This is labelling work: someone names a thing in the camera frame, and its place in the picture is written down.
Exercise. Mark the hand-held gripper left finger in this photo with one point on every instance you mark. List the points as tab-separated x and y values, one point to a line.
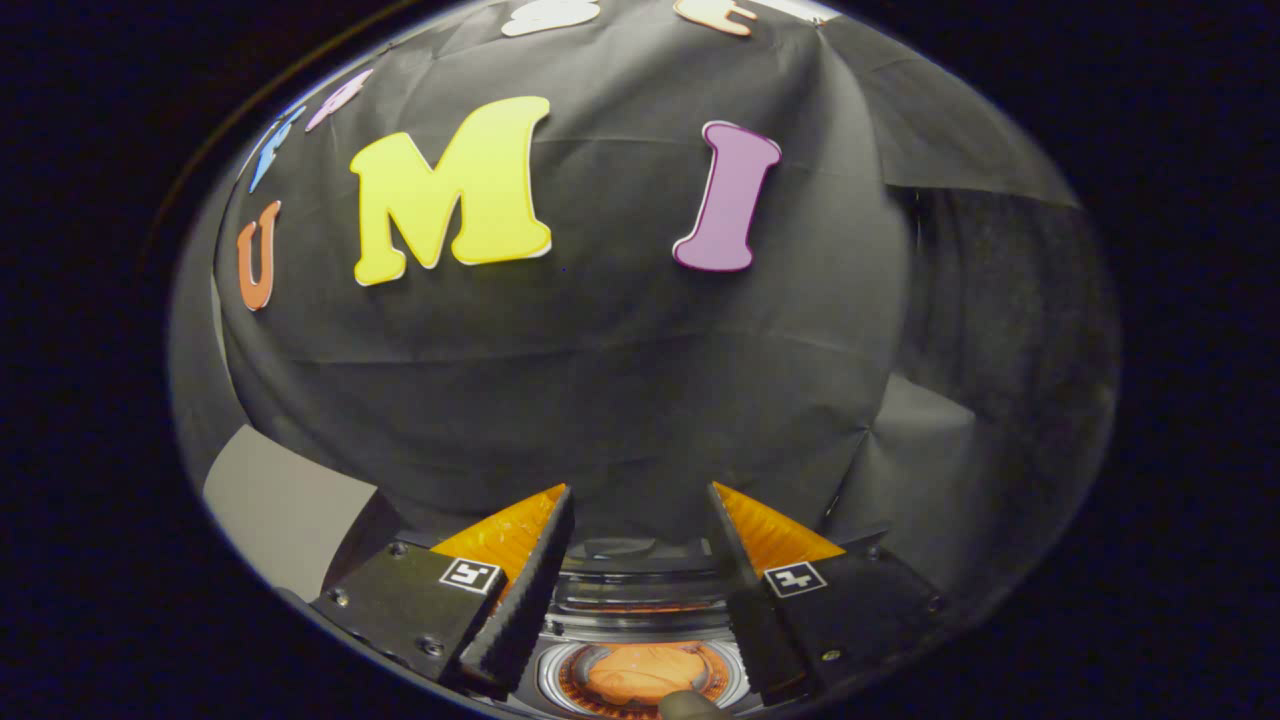
525	600

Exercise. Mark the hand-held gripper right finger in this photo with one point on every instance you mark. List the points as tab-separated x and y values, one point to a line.
745	610

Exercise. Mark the dark grey washing machine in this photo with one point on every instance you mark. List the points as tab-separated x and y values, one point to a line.
640	610

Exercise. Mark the orange polo shirt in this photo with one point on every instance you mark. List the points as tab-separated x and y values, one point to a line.
645	672

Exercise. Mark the grey cabinet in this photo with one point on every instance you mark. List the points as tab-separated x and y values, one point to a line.
285	500

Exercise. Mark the black backdrop cloth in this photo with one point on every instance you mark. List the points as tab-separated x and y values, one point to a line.
600	330

